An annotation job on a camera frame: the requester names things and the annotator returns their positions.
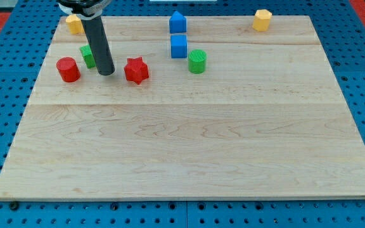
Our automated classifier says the red cylinder block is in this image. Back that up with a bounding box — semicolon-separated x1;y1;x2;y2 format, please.
56;57;80;82

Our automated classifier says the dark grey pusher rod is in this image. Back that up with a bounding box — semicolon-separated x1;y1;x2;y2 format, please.
82;16;115;76

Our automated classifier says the yellow hexagon block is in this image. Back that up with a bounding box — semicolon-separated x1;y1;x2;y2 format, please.
252;9;272;32

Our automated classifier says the green cube block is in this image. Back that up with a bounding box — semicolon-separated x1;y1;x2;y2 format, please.
79;45;96;68

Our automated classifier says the blue house-shaped block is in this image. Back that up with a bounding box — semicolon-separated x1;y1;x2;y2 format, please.
169;11;187;34

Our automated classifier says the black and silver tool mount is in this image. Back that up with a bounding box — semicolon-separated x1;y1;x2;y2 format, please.
56;0;112;20

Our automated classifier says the green cylinder block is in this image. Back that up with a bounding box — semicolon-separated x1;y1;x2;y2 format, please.
188;49;207;74

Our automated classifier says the red star block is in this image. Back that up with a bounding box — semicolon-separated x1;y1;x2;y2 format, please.
124;56;150;85

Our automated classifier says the wooden board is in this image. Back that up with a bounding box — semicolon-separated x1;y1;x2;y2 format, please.
0;16;365;201

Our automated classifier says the yellow block at left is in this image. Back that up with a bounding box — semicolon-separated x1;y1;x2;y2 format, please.
65;15;84;35

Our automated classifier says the blue cube block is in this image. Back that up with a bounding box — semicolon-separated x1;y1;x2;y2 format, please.
170;35;188;58

